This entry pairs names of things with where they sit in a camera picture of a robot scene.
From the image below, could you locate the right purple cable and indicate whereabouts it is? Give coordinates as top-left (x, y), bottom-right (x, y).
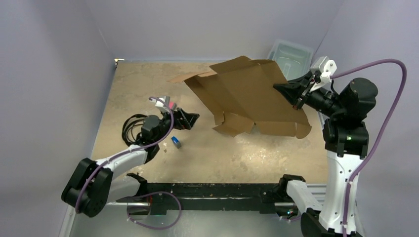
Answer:
top-left (279, 59), bottom-right (408, 237)

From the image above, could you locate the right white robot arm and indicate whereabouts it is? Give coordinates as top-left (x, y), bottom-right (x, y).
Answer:
top-left (273, 72), bottom-right (378, 237)

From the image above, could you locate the black coiled cable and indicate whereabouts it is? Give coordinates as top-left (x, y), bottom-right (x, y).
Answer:
top-left (122, 114), bottom-right (148, 146)

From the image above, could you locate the aluminium frame rail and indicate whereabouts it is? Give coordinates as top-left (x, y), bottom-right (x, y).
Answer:
top-left (58, 183), bottom-right (366, 237)

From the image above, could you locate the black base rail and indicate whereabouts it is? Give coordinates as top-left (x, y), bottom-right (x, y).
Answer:
top-left (117, 173), bottom-right (298, 218)

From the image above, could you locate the blue and grey small block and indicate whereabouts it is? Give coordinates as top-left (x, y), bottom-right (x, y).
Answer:
top-left (171, 136), bottom-right (182, 149)

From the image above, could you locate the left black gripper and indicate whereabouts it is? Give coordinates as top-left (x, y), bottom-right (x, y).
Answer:
top-left (154, 107), bottom-right (198, 144)

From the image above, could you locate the purple cable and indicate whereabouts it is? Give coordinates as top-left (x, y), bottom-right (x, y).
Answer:
top-left (74, 96), bottom-right (182, 230)
top-left (279, 59), bottom-right (408, 237)

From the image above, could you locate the brown cardboard box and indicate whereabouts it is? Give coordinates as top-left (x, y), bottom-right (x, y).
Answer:
top-left (170, 56), bottom-right (312, 139)

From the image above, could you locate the clear plastic storage bin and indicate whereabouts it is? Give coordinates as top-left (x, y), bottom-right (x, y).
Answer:
top-left (267, 39), bottom-right (314, 80)

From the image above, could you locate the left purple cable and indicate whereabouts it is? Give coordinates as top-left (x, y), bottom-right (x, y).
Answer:
top-left (74, 96), bottom-right (182, 230)

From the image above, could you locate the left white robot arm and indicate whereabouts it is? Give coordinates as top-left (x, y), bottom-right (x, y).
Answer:
top-left (61, 108), bottom-right (200, 217)

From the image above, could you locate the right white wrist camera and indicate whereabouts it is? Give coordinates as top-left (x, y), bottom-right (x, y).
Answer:
top-left (310, 56), bottom-right (337, 92)

